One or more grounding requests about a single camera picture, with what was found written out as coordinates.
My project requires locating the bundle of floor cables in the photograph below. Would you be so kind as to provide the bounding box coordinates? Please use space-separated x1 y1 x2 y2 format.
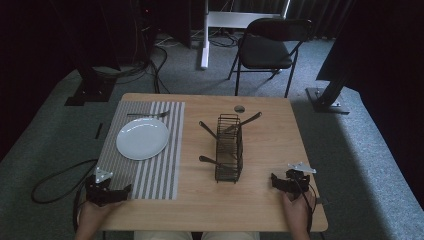
92 31 172 95

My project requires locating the small black floor strip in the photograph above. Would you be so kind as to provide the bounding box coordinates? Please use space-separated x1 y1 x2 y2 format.
94 122 105 141

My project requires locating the grey striped placemat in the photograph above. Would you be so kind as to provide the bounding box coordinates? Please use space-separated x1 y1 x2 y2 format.
96 100 186 201

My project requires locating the black metal stand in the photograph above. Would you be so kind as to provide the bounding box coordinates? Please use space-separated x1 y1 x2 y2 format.
305 71 352 116
63 56 122 107

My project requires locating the white desk frame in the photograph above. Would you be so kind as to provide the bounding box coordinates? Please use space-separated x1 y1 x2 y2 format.
199 0 292 71

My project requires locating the black folding chair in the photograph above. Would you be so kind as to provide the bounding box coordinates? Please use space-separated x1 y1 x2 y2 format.
227 17 314 99

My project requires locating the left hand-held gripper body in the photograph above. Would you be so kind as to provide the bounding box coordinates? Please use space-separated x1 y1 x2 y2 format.
85 166 116 207

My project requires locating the silver fork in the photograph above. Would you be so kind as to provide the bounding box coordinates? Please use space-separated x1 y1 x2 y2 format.
126 109 171 119

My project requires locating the black wire cutlery caddy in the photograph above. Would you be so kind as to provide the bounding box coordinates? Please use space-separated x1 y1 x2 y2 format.
214 113 245 184

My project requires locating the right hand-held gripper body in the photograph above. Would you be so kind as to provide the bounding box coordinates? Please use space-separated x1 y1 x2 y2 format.
284 161 318 195

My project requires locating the person's right hand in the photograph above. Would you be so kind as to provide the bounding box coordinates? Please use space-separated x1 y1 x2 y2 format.
282 191 316 234

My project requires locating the black-handled cutlery piece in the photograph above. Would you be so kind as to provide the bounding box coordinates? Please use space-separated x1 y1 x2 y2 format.
198 154 235 170
222 111 263 135
198 120 220 141

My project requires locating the person's left hand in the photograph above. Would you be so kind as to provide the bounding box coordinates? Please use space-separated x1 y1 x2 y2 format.
78 199 125 234

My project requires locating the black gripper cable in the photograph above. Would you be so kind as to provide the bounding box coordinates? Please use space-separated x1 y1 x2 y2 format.
31 158 100 205
292 177 318 234

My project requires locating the white round plate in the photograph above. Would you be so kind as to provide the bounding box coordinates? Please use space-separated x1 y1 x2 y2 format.
115 117 170 162

